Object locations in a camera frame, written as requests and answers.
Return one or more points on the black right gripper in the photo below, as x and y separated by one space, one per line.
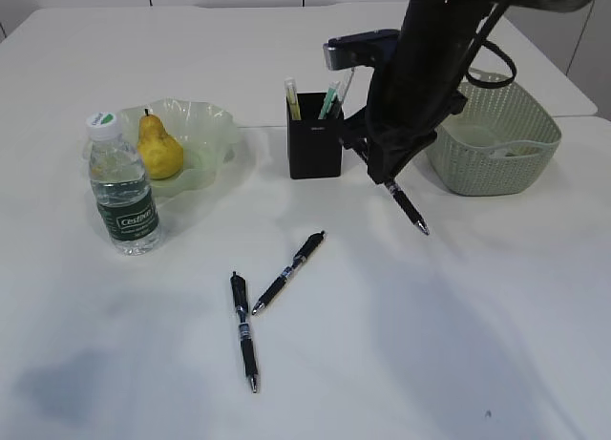
407 99

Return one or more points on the black pen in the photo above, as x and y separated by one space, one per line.
361 149
241 306
301 256

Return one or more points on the clear plastic ruler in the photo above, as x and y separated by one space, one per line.
344 85

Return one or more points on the green utility knife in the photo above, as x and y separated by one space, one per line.
328 99

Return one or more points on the yellow waste paper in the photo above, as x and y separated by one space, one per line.
513 151

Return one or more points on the yellow utility knife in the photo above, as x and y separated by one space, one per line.
292 98

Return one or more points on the yellow pear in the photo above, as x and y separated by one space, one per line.
161 153

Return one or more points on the clear water bottle green label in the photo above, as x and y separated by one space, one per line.
122 191

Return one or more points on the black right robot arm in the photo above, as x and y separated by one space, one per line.
461 26

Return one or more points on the black square pen holder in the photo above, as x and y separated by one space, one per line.
314 149

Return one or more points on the green woven plastic basket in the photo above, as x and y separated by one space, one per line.
460 156

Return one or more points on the black pen front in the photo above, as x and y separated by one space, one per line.
241 306

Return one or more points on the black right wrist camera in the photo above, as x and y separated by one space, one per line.
369 49

